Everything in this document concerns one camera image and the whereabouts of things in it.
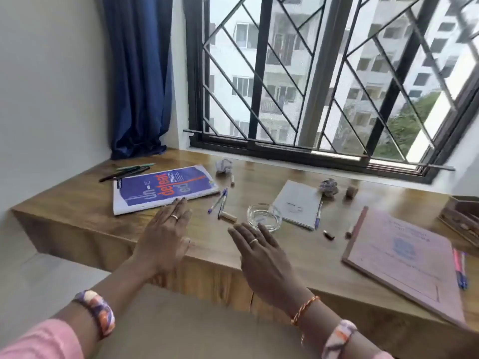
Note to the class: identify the person's right hand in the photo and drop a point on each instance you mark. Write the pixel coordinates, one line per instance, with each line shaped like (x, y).
(267, 269)

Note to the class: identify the person's left hand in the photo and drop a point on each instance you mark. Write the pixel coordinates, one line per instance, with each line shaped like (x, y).
(162, 239)

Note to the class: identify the blue cover book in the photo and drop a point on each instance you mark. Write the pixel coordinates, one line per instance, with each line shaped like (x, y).
(164, 188)

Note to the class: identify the white glue stick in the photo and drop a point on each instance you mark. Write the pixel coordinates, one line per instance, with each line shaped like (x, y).
(229, 217)

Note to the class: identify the clear blue ballpoint pen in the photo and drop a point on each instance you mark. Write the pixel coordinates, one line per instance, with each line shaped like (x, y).
(216, 202)
(222, 205)

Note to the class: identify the small black cap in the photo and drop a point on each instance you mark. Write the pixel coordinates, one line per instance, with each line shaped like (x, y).
(329, 235)

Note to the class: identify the grey spiral notepad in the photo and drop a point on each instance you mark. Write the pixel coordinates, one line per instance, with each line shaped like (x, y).
(295, 203)

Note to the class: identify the silver blue capped pen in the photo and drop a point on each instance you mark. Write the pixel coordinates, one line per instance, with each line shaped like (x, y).
(319, 216)

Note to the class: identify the white paper ball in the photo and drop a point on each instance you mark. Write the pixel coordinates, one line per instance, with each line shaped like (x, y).
(223, 166)

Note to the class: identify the brown tape roll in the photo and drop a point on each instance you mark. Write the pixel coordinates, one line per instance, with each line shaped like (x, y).
(351, 192)

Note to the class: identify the pink pen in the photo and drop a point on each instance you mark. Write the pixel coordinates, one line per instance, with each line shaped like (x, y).
(456, 267)

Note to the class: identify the purple blue pen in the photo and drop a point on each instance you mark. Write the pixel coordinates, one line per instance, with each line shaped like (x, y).
(463, 272)

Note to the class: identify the pink desk organizer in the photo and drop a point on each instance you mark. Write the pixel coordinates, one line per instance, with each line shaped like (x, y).
(462, 216)

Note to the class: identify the person's left forearm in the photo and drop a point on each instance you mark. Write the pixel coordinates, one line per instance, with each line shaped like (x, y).
(119, 287)

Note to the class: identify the person's right forearm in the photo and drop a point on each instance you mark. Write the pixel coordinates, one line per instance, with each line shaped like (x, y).
(318, 329)

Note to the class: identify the clear glass ashtray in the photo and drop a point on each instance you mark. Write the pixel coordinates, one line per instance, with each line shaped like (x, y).
(263, 216)

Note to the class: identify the patterned left wrist bangle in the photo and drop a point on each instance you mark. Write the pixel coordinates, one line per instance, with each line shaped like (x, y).
(98, 310)

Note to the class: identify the patterned wrist bangle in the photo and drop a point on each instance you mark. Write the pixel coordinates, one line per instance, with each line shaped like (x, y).
(336, 338)
(98, 310)

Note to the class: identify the patterned right wrist bangle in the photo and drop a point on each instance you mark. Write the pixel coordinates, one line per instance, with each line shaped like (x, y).
(336, 338)

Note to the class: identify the pink right sleeve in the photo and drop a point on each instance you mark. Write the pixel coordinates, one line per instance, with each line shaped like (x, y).
(381, 355)

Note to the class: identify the pink sleeve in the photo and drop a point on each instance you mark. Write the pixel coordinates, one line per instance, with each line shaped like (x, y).
(41, 342)
(381, 355)

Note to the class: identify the pink left sleeve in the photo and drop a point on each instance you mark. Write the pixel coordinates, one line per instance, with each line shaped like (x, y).
(41, 342)

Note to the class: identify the blue curtain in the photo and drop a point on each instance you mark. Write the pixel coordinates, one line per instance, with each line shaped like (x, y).
(140, 71)

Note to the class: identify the black framed grille window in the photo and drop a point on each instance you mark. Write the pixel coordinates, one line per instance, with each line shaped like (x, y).
(262, 71)

